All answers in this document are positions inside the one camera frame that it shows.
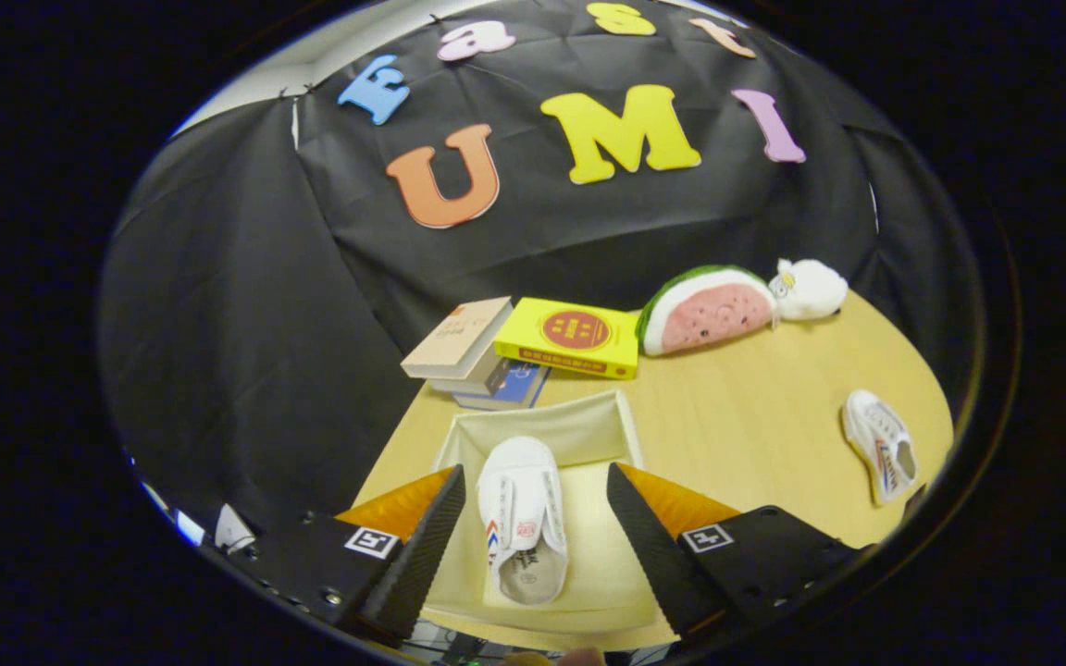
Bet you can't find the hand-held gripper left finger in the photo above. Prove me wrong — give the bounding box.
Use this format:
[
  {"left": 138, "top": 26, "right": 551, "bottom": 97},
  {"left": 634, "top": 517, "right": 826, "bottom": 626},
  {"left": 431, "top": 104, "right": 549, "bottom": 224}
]
[{"left": 223, "top": 463, "right": 467, "bottom": 648}]

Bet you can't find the blue book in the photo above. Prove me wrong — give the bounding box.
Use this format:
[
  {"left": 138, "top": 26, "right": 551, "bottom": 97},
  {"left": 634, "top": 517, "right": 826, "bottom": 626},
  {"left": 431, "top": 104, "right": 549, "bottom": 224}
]
[{"left": 452, "top": 359, "right": 552, "bottom": 412}]

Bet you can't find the white canvas shoe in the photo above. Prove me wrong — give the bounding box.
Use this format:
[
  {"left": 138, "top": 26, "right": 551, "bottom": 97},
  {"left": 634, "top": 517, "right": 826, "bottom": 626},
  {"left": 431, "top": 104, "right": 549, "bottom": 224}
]
[
  {"left": 476, "top": 436, "right": 569, "bottom": 607},
  {"left": 840, "top": 388, "right": 919, "bottom": 507}
]

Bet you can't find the grey book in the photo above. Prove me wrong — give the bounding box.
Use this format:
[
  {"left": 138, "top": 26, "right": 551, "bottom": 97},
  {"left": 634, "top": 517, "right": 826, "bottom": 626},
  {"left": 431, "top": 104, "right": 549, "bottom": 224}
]
[{"left": 429, "top": 356, "right": 511, "bottom": 397}]

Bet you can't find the beige book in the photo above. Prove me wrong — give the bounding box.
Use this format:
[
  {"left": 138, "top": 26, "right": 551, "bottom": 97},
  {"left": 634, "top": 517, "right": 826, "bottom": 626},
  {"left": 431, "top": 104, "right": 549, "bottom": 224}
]
[{"left": 401, "top": 296, "right": 514, "bottom": 380}]

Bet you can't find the cream fabric storage box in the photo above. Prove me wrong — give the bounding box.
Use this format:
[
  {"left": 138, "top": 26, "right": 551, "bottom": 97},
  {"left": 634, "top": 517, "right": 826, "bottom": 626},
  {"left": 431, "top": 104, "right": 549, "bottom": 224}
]
[{"left": 422, "top": 388, "right": 680, "bottom": 637}]

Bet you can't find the computer monitor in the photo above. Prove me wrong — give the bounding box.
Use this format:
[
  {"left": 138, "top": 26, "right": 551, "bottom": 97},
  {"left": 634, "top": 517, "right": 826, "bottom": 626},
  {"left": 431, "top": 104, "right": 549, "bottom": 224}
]
[{"left": 172, "top": 507, "right": 208, "bottom": 549}]

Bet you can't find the yellow book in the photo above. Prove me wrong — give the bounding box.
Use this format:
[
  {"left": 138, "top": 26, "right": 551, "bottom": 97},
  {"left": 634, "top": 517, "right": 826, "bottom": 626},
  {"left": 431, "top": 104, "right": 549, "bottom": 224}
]
[{"left": 494, "top": 297, "right": 641, "bottom": 381}]

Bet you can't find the white plush toy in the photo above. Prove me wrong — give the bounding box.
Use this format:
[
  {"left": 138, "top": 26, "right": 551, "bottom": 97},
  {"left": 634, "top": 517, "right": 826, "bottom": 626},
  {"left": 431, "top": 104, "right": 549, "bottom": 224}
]
[{"left": 767, "top": 258, "right": 849, "bottom": 322}]

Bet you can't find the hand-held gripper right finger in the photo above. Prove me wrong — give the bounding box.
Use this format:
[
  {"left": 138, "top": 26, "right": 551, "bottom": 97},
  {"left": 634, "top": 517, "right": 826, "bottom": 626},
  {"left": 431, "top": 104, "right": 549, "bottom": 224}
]
[{"left": 605, "top": 462, "right": 872, "bottom": 640}]

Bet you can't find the watermelon plush toy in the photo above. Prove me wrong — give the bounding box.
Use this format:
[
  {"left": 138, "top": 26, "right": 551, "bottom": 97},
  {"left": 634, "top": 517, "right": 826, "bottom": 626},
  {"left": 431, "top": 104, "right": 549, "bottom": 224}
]
[{"left": 637, "top": 265, "right": 779, "bottom": 358}]

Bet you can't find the white device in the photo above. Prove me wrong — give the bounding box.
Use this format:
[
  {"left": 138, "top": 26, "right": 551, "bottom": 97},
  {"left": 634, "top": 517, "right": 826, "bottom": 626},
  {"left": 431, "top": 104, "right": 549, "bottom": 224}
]
[{"left": 214, "top": 504, "right": 256, "bottom": 556}]

